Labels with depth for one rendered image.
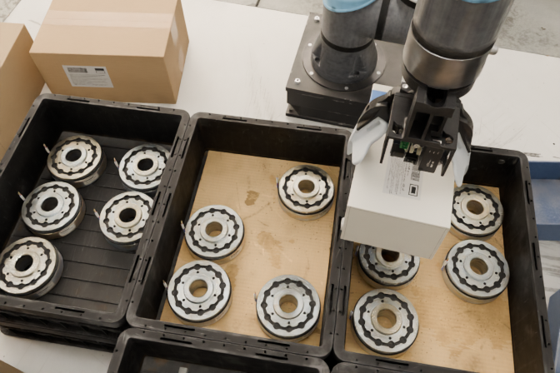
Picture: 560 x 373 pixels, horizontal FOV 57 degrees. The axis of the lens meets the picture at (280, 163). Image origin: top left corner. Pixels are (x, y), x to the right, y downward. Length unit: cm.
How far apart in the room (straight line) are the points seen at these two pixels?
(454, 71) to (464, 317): 53
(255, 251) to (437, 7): 59
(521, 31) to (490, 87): 134
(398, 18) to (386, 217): 53
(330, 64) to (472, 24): 73
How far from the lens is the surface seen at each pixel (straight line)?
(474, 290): 92
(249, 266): 91
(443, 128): 56
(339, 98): 116
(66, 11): 137
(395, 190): 64
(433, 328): 91
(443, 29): 46
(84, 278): 97
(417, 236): 66
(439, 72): 49
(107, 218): 97
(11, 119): 132
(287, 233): 94
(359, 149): 63
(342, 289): 80
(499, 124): 133
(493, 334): 94
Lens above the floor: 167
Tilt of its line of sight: 56 degrees down
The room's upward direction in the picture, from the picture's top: 1 degrees counter-clockwise
